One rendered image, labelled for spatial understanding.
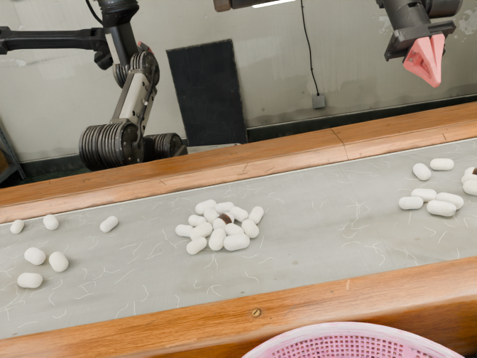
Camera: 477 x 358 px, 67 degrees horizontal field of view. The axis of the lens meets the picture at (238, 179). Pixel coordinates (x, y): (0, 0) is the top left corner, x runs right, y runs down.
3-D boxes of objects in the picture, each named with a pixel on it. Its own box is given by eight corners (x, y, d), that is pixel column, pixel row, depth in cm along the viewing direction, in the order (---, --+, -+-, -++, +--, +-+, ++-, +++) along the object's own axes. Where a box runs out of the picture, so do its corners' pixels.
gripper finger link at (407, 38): (461, 69, 56) (440, 23, 60) (416, 77, 56) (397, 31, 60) (443, 94, 63) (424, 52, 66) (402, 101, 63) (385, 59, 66)
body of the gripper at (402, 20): (459, 27, 59) (443, -5, 62) (397, 38, 60) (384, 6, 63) (441, 55, 65) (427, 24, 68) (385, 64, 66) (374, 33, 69)
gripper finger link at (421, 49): (477, 66, 56) (454, 21, 60) (431, 74, 56) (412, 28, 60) (456, 92, 62) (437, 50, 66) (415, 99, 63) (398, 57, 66)
